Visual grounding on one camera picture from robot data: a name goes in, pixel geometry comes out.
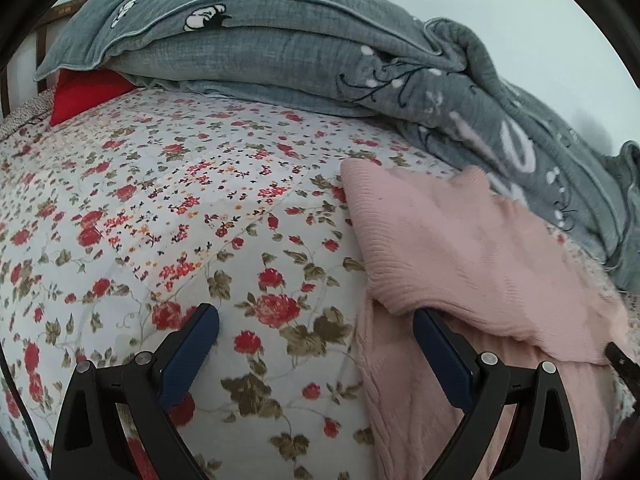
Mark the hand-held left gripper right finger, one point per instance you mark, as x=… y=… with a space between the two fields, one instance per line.
x=442 y=360

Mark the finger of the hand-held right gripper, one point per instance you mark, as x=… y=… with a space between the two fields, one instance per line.
x=622 y=362

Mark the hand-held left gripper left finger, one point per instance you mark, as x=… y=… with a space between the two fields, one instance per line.
x=187 y=360

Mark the pink knitted sweater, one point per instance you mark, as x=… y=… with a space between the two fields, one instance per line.
x=450 y=240

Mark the floral bed sheet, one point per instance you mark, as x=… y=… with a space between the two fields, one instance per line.
x=175 y=210

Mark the grey printed quilt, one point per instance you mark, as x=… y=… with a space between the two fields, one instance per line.
x=475 y=110

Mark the red pillow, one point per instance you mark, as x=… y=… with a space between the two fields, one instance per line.
x=85 y=92

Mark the speckled cloth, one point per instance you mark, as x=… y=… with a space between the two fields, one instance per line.
x=27 y=112

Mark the wooden headboard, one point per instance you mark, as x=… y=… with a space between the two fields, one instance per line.
x=42 y=35

